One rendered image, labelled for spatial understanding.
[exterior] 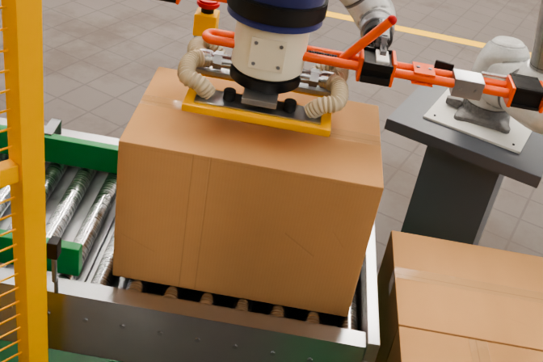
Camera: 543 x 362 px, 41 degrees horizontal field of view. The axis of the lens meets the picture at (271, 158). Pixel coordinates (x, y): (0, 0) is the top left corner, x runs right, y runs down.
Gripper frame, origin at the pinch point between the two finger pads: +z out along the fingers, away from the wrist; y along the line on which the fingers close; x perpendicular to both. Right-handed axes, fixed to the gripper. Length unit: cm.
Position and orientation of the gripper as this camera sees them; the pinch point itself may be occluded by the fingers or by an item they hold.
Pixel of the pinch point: (380, 65)
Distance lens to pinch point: 174.1
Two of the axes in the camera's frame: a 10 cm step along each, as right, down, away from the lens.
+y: -1.5, 8.4, 5.3
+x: -9.8, -1.8, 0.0
